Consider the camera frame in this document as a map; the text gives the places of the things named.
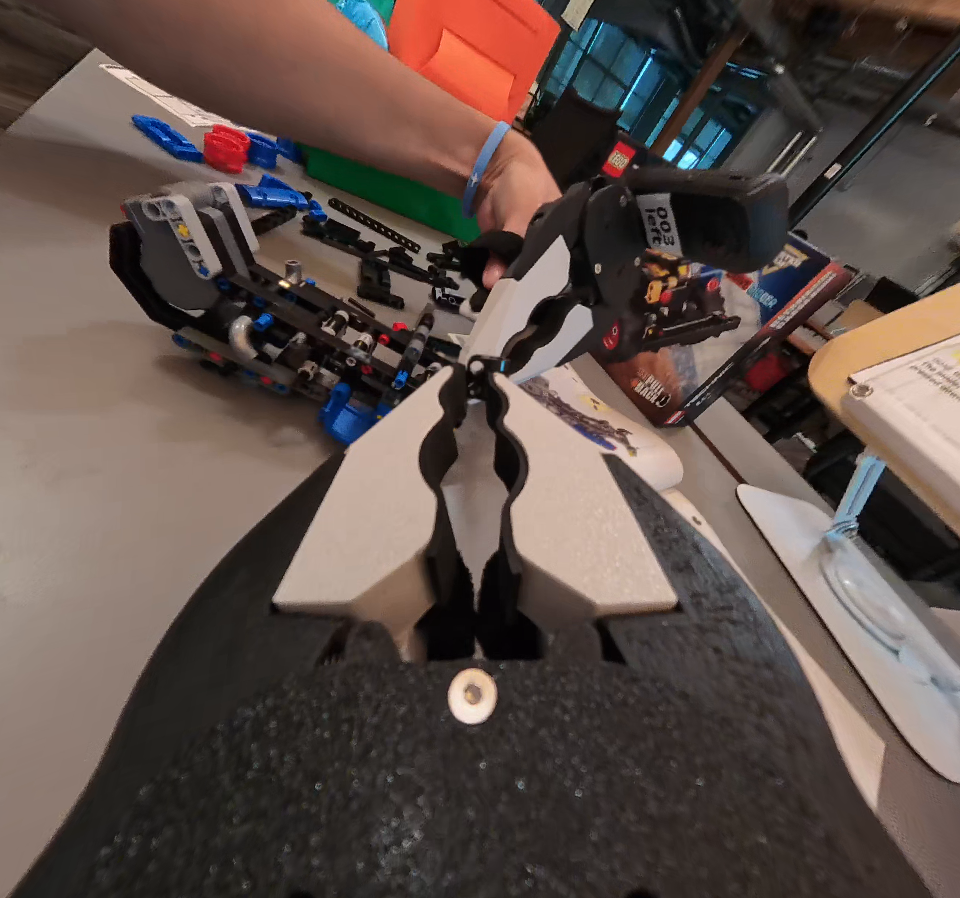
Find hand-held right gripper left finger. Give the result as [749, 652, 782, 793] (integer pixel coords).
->
[271, 364, 481, 664]

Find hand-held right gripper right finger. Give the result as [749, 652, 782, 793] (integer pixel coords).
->
[478, 372, 681, 661]

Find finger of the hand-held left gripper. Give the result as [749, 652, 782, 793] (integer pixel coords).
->
[453, 234, 575, 374]
[506, 297, 601, 389]

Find small black lego connector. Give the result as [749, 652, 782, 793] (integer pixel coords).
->
[463, 354, 511, 404]

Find person's left forearm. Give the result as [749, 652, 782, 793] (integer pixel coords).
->
[0, 0, 502, 218]

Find lego instruction booklet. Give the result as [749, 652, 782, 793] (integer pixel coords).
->
[517, 362, 685, 490]

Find pile of black lego parts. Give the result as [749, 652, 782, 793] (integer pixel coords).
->
[300, 216, 481, 312]

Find lego set box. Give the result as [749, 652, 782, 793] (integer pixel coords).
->
[592, 133, 856, 428]

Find long black lego beam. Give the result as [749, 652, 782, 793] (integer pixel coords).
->
[327, 197, 423, 254]

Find partly built lego vehicle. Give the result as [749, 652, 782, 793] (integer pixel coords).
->
[108, 180, 465, 446]

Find red lego wheel hubs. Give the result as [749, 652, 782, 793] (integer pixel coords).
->
[202, 124, 252, 173]

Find long blue lego panel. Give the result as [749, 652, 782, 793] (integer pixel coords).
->
[131, 114, 205, 164]

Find person's left hand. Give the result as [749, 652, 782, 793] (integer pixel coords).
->
[474, 132, 564, 290]

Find blue wristband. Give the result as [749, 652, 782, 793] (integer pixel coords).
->
[461, 120, 513, 219]

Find black office chair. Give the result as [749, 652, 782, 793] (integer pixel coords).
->
[528, 84, 624, 172]

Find green plastic bin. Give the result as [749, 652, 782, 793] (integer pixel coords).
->
[300, 144, 481, 243]

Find wooden document board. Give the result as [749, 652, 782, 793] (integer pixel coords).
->
[808, 287, 960, 532]

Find white stand base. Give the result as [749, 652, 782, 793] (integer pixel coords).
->
[735, 482, 960, 783]

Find orange plastic bin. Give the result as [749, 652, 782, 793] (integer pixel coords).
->
[387, 0, 562, 125]

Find laminated instruction sheet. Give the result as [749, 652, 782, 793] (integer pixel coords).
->
[840, 332, 960, 517]

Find white paper sheet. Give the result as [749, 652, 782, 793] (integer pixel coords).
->
[99, 62, 226, 127]

